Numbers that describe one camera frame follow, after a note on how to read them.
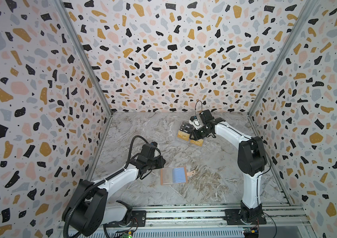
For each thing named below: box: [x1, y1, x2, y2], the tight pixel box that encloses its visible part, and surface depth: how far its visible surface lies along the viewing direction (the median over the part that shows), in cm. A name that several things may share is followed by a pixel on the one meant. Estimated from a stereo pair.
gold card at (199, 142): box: [190, 138, 204, 147], surface depth 102 cm
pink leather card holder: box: [160, 166, 196, 186], surface depth 89 cm
